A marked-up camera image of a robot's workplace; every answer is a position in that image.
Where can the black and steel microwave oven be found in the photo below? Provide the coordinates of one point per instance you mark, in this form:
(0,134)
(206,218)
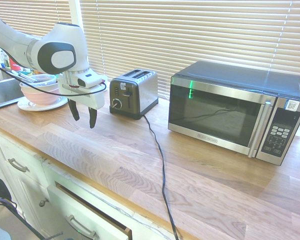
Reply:
(215,110)

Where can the white kitchen cabinet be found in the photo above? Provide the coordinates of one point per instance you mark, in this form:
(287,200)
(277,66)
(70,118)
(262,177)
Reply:
(27,182)

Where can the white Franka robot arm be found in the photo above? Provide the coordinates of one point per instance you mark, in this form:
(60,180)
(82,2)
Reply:
(15,42)

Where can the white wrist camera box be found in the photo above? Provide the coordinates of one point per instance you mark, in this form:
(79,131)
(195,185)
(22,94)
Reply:
(90,79)

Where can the white window frame post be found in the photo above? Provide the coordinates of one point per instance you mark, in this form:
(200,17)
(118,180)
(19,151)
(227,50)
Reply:
(76,12)

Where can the stainless steel two-slot toaster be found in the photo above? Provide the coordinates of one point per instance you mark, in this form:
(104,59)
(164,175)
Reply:
(132,97)

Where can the open white drawer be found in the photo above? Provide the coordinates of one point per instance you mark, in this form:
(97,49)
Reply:
(65,207)

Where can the metal spoon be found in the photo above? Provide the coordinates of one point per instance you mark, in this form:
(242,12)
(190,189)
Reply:
(20,75)
(30,78)

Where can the white bowl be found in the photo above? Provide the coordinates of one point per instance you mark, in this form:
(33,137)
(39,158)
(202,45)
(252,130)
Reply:
(30,87)

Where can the white plate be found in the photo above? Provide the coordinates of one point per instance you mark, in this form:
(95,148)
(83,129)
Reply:
(57,104)

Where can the beige window blind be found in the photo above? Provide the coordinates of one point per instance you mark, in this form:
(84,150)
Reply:
(27,12)
(190,37)

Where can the dark red camera mount bracket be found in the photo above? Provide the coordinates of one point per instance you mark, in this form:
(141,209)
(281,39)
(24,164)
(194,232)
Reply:
(73,86)

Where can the pink bowl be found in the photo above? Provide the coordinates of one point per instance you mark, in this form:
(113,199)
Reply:
(40,98)

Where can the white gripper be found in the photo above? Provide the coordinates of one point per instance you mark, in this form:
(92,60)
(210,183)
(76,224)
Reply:
(90,100)

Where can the red container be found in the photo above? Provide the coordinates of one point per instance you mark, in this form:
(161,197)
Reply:
(15,65)

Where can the round metal cabinet knob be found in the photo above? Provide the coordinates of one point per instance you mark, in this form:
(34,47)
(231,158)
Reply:
(43,203)

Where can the stainless steel sink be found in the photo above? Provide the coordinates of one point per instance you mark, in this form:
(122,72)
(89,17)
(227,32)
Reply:
(2,92)

